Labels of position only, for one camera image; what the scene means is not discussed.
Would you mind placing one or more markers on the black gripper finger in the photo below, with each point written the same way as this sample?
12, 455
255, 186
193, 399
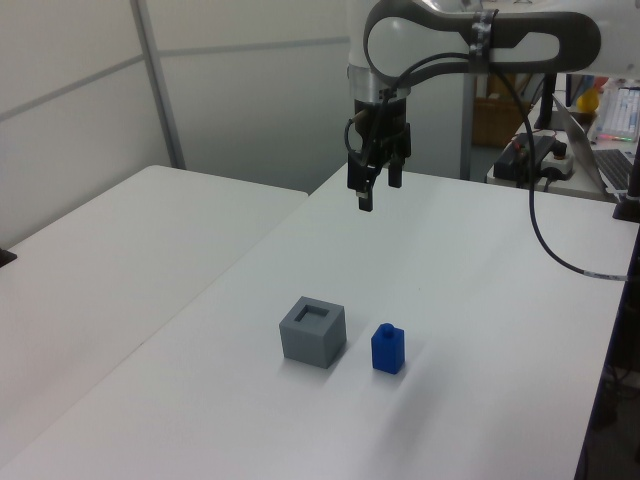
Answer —
396, 175
365, 192

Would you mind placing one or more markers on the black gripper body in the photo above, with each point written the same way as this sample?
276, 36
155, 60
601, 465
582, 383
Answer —
392, 132

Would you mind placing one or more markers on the blue block with stud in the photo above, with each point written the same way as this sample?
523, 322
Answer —
387, 352

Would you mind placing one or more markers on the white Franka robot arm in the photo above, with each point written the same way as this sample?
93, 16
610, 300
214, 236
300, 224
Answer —
530, 47

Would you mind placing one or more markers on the grey hollow cuboid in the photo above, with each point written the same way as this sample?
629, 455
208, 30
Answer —
310, 340

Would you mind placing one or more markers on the black power adapter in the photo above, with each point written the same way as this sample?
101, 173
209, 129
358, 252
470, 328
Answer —
510, 157

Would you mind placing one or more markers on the black stand pole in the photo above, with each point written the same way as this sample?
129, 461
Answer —
547, 100

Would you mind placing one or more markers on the silver laptop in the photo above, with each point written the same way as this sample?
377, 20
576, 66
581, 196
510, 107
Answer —
585, 150

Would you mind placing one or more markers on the yellow ball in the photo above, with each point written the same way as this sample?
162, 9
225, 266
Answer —
588, 103

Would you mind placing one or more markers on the black table clamp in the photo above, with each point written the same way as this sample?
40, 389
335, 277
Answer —
6, 257

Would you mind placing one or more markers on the grey partition post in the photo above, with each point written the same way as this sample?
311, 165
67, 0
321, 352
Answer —
160, 85

